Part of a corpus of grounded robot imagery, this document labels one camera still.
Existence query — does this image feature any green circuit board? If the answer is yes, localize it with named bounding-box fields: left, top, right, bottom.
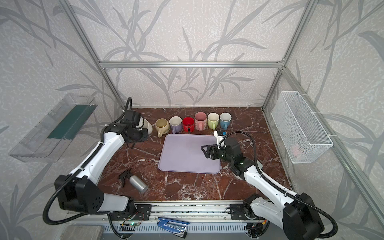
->
left=119, top=222, right=141, bottom=232

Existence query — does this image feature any clear plastic wall bin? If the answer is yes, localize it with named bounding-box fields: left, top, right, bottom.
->
left=9, top=94, right=98, bottom=163

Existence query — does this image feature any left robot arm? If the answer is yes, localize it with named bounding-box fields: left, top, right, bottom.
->
left=42, top=110, right=149, bottom=226

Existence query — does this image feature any pink patterned mug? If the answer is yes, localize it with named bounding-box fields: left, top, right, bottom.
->
left=195, top=112, right=207, bottom=131

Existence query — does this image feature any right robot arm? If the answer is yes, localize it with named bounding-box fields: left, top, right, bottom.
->
left=201, top=137, right=339, bottom=240

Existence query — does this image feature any clear tape roll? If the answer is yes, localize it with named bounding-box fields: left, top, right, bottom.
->
left=234, top=173, right=245, bottom=181

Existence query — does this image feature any aluminium frame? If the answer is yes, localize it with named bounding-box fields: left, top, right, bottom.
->
left=54, top=1, right=384, bottom=225

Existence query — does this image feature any lavender plastic tray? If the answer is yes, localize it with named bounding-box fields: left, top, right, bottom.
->
left=158, top=134, right=221, bottom=174

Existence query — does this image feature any white mug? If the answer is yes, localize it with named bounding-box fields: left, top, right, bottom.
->
left=143, top=119, right=153, bottom=136

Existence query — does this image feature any purple mug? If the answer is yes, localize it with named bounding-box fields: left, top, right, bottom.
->
left=169, top=116, right=183, bottom=134

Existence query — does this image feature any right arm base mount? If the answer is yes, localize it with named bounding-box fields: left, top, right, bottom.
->
left=225, top=202, right=258, bottom=221

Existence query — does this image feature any red mug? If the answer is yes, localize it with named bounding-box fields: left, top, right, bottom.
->
left=182, top=117, right=195, bottom=134

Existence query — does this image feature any light green mug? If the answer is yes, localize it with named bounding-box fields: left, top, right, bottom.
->
left=207, top=113, right=220, bottom=131

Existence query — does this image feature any white wire basket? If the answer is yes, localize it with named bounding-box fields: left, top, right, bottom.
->
left=271, top=91, right=334, bottom=164

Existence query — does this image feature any blue mug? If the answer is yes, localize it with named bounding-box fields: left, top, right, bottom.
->
left=220, top=113, right=232, bottom=131

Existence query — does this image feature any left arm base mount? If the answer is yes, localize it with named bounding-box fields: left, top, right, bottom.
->
left=111, top=199, right=152, bottom=221

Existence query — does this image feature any small mint green disc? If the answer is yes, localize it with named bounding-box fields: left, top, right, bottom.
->
left=255, top=161, right=263, bottom=171

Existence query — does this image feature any blue stapler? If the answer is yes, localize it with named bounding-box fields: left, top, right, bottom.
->
left=157, top=217, right=190, bottom=239

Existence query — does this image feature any silver metal can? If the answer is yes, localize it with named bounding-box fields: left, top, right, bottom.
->
left=129, top=175, right=149, bottom=194

